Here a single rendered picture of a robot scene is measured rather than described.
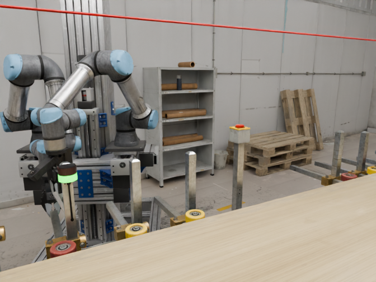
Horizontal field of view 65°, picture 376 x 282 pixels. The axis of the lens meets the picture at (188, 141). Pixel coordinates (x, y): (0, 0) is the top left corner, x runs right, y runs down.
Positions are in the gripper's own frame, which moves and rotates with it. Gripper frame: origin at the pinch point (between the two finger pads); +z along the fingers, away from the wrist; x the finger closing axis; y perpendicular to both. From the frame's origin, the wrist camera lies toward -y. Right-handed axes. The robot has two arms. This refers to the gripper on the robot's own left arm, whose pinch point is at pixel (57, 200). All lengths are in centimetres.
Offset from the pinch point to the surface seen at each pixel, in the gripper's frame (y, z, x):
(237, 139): 67, -17, -39
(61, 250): -10.2, 7.1, -22.3
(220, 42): 352, -82, 169
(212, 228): 34, 9, -50
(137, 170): 22.7, -10.3, -21.7
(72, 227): -1.4, 6.3, -12.9
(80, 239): 0.3, 11.4, -14.3
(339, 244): 53, 10, -88
